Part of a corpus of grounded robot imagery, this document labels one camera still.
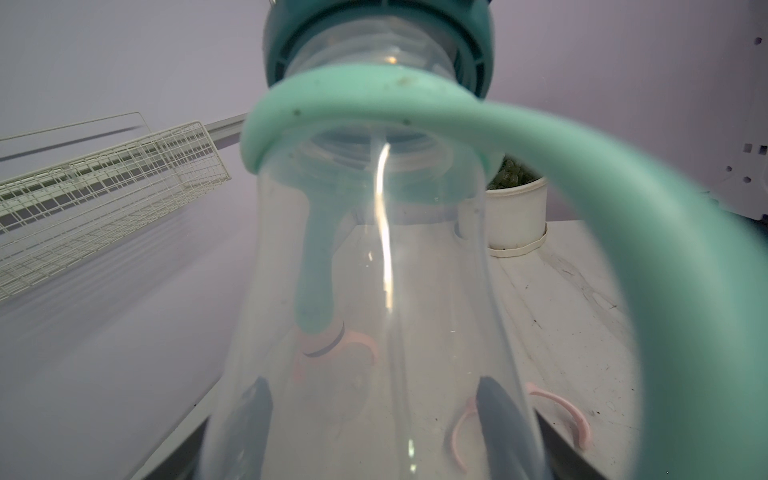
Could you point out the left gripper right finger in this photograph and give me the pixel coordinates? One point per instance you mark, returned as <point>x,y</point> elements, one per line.
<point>513,451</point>

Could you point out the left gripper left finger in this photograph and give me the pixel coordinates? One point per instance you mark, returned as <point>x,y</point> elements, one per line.
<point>241,448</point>

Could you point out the clear baby bottle front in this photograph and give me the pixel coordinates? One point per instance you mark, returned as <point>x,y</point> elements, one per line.
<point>378,225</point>

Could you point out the teal nipple collar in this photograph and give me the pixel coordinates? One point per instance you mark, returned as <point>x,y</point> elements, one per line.
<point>453,39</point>

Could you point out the potted green plant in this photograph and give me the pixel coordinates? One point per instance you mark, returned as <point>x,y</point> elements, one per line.
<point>516,204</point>

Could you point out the white wire wall basket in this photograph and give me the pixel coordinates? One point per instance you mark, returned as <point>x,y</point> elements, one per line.
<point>71,191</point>

